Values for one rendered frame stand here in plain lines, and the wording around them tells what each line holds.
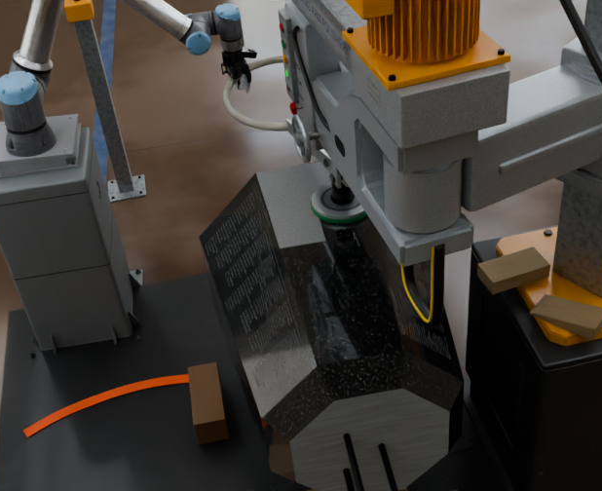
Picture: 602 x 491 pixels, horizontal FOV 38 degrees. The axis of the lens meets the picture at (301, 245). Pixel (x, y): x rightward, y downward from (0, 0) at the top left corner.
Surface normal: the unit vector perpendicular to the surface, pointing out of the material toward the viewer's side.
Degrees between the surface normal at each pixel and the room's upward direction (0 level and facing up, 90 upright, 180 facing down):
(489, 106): 90
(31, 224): 90
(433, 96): 90
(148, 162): 0
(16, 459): 0
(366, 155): 90
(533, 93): 0
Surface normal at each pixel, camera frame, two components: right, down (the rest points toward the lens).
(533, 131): 0.47, 0.53
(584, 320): -0.24, -0.83
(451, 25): -0.89, 0.35
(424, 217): -0.07, 0.64
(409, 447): 0.16, 0.62
